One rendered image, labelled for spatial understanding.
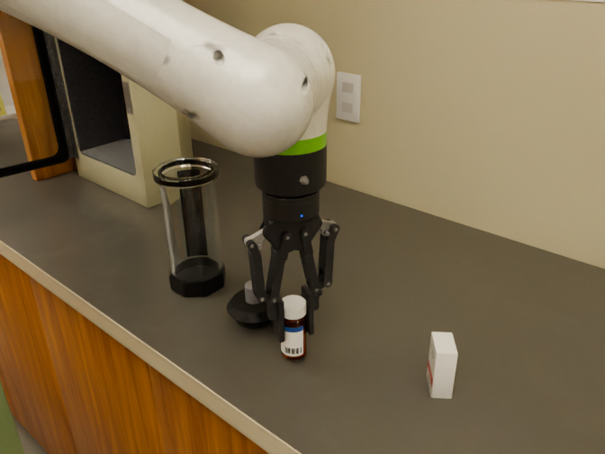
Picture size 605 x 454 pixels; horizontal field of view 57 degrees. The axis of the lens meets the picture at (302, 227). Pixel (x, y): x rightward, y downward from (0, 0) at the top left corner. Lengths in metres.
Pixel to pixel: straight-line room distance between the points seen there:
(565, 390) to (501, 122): 0.56
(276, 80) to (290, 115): 0.03
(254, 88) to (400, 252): 0.70
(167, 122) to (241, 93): 0.85
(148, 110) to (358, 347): 0.72
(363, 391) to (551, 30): 0.72
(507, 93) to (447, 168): 0.21
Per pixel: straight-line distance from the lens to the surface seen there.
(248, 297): 0.92
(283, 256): 0.75
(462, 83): 1.24
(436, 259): 1.13
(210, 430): 0.97
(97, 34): 0.56
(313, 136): 0.67
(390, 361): 0.87
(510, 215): 1.27
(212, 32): 0.54
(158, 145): 1.35
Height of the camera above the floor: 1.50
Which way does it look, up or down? 27 degrees down
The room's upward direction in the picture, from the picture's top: 1 degrees counter-clockwise
